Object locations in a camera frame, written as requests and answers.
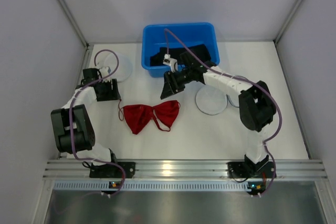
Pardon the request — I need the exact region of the red bra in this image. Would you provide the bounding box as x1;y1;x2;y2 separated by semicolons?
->
118;100;181;135

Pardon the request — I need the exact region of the black garment in bin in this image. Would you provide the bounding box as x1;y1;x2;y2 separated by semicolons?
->
150;44;211;67

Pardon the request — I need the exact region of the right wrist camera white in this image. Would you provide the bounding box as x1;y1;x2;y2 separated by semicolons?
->
163;54;178;72

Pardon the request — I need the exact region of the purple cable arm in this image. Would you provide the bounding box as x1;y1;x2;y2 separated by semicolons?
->
164;28;284;198
68;49;126;197

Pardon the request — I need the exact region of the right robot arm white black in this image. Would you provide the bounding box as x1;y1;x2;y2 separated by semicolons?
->
160;52;281;179

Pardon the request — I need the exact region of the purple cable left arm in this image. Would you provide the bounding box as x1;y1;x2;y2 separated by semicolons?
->
68;49;126;197

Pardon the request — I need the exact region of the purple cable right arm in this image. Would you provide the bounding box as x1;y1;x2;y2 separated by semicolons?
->
164;28;284;198

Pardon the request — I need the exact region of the white mesh laundry bag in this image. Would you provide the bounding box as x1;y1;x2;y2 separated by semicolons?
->
195;86;239;115
102;52;133;82

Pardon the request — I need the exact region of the aluminium mounting rail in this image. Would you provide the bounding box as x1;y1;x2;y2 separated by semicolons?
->
43;158;328;181

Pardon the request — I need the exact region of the slotted cable duct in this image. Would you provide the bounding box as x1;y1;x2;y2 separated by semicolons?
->
54;180;263;192

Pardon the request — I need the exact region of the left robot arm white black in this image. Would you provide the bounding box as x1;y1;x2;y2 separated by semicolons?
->
50;68;135;179

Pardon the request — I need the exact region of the blue plastic bin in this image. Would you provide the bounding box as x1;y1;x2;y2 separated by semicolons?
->
141;22;220;78

